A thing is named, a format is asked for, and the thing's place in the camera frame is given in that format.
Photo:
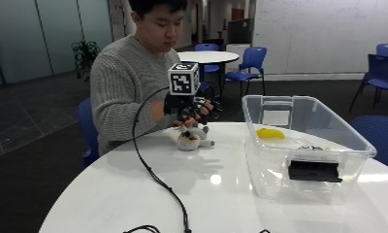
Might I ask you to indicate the grey and white soft toy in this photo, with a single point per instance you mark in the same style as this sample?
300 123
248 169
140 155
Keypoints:
194 137

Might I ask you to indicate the white marker cube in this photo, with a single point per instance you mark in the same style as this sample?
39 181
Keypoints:
183 79

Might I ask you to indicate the white round table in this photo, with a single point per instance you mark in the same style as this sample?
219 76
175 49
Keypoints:
207 57

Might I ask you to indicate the yellow soft toy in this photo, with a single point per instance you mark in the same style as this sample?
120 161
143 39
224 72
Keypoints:
270 133

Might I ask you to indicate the white cabinet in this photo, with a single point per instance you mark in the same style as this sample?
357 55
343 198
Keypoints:
236 55

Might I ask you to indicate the the person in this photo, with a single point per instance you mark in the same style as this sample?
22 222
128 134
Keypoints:
124 74

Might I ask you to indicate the clear plastic storage bin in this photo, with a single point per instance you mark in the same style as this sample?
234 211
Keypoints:
305 145

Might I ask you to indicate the small dark object in bin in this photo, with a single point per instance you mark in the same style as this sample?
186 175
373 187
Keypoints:
311 148

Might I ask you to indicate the green potted plant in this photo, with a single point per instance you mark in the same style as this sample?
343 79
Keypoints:
84 56

